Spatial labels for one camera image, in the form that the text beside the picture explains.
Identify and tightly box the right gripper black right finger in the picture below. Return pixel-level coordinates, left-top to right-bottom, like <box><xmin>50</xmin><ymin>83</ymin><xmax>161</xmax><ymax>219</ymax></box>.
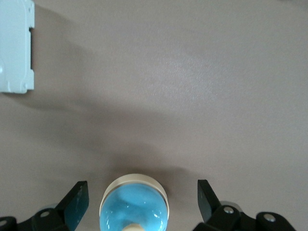
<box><xmin>192</xmin><ymin>179</ymin><xmax>295</xmax><ymax>231</ymax></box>

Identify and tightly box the white circuit breaker red switch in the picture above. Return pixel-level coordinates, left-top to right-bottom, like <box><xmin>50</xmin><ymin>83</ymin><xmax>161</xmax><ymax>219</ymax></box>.
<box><xmin>0</xmin><ymin>0</ymin><xmax>35</xmax><ymax>94</ymax></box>

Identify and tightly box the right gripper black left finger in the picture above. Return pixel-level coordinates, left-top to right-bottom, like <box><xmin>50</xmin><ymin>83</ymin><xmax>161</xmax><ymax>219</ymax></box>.
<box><xmin>0</xmin><ymin>180</ymin><xmax>90</xmax><ymax>231</ymax></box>

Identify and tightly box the blue dome call bell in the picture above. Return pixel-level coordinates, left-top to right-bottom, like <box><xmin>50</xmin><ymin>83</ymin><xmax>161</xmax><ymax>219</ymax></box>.
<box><xmin>100</xmin><ymin>173</ymin><xmax>169</xmax><ymax>231</ymax></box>

